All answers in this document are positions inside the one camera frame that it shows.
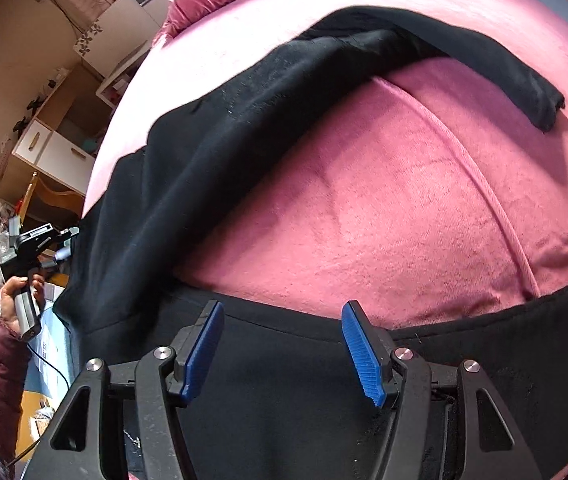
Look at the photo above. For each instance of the pink bed sheet mattress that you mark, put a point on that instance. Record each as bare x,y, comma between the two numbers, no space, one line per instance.
426,195

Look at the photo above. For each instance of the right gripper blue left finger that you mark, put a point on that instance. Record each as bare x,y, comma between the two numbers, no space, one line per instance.
167,379

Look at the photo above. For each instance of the black pants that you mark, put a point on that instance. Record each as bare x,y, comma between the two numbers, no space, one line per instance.
282,399

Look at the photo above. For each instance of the white nightstand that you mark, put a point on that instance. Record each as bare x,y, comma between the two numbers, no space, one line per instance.
113,87

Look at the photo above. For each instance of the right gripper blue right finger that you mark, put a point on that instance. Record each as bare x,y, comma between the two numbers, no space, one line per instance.
393,376

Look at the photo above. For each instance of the person left hand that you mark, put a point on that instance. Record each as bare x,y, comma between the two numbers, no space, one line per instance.
22,301

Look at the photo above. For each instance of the wooden desk white cabinet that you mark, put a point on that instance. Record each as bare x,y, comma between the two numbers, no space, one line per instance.
59,141

